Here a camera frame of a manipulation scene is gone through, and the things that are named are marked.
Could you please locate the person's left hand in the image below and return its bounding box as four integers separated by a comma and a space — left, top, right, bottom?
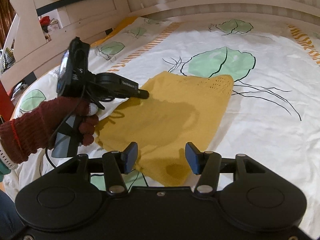
15, 96, 99, 164

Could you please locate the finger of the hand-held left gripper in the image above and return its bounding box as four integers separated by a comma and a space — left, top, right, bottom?
130, 88, 150, 99

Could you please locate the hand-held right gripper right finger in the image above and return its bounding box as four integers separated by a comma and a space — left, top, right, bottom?
185, 142, 267, 194

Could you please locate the white wristwatch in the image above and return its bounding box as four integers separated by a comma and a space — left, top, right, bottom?
0, 140, 19, 170

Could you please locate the black and white striped cloth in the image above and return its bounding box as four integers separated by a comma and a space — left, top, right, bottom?
0, 47, 13, 73

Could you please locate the white wooden bed frame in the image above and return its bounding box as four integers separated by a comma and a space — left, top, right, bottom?
0, 0, 320, 88

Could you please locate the white leaf-print bed cover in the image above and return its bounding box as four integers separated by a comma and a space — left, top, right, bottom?
5, 16, 320, 233

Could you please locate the orange bed sheet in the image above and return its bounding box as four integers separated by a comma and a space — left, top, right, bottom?
90, 16, 138, 47

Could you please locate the person's leg in jeans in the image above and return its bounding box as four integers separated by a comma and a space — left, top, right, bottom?
0, 189, 24, 240

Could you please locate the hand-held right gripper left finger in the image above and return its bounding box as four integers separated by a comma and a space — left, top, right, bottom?
50, 142, 139, 194

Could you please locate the mustard yellow knit garment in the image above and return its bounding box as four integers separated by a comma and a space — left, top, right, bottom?
94, 71, 235, 187

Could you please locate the person's left forearm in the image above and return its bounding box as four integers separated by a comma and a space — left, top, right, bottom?
0, 121, 25, 175

